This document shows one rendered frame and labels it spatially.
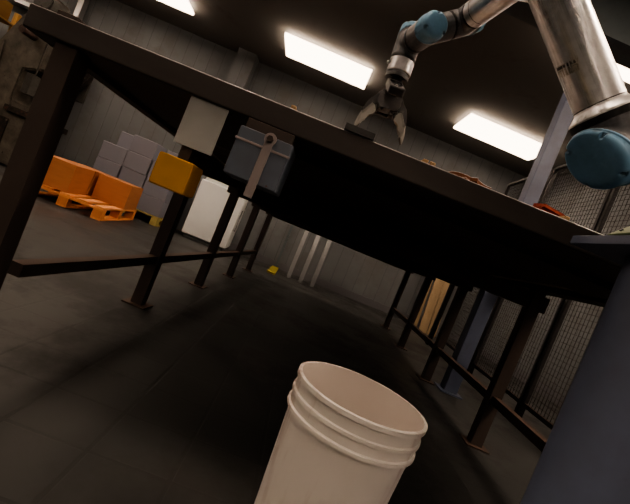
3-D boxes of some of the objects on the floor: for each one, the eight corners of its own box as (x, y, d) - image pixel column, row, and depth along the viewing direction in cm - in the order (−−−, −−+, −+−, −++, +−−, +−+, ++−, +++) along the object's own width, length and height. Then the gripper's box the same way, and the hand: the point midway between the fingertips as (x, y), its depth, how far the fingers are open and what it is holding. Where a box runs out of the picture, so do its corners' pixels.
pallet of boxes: (171, 227, 643) (197, 163, 641) (154, 226, 569) (183, 154, 567) (105, 200, 638) (131, 136, 636) (80, 196, 564) (109, 123, 562)
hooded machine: (231, 252, 647) (262, 175, 645) (224, 253, 587) (258, 169, 584) (188, 234, 644) (219, 157, 641) (176, 234, 583) (210, 149, 581)
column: (682, 850, 62) (919, 318, 60) (453, 769, 60) (690, 219, 58) (536, 616, 100) (678, 286, 98) (393, 562, 98) (536, 226, 96)
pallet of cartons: (68, 195, 522) (81, 163, 521) (133, 220, 539) (145, 189, 538) (18, 190, 404) (34, 149, 403) (103, 222, 421) (119, 183, 420)
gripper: (422, 92, 129) (402, 152, 130) (363, 71, 128) (343, 131, 129) (431, 82, 121) (409, 146, 121) (368, 59, 120) (346, 124, 120)
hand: (377, 136), depth 122 cm, fingers open, 14 cm apart
